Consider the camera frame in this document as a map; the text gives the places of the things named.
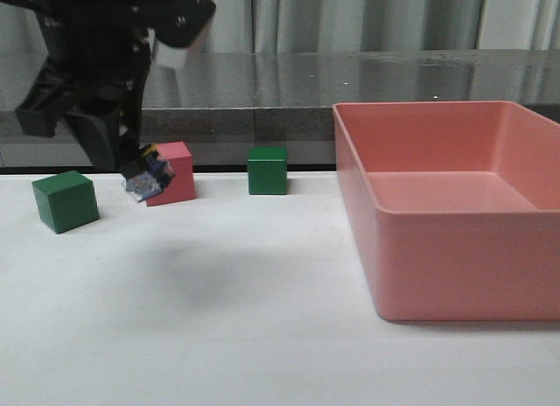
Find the pink plastic bin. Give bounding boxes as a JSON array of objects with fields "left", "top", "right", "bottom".
[{"left": 333, "top": 101, "right": 559, "bottom": 321}]

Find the pink wooden cube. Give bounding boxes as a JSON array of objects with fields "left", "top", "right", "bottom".
[{"left": 146, "top": 141, "right": 196, "bottom": 207}]

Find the grey curtain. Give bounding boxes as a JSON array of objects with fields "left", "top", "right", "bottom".
[{"left": 0, "top": 0, "right": 560, "bottom": 56}]

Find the dark grey glossy counter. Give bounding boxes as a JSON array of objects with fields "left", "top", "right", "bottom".
[{"left": 0, "top": 50, "right": 560, "bottom": 169}]

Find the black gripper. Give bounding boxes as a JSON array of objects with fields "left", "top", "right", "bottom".
[{"left": 15, "top": 0, "right": 153, "bottom": 172}]

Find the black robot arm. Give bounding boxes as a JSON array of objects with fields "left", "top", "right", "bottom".
[{"left": 1, "top": 0, "right": 216, "bottom": 178}]

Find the left green wooden cube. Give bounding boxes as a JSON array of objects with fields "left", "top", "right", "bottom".
[{"left": 31, "top": 171, "right": 100, "bottom": 234}]

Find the green wooden cube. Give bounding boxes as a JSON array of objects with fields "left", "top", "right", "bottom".
[
  {"left": 248, "top": 147, "right": 288, "bottom": 195},
  {"left": 31, "top": 171, "right": 100, "bottom": 234}
]

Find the right green wooden cube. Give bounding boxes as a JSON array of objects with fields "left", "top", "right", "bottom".
[{"left": 248, "top": 147, "right": 288, "bottom": 195}]

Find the yellow push button switch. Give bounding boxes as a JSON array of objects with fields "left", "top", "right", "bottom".
[{"left": 121, "top": 143, "right": 176, "bottom": 202}]

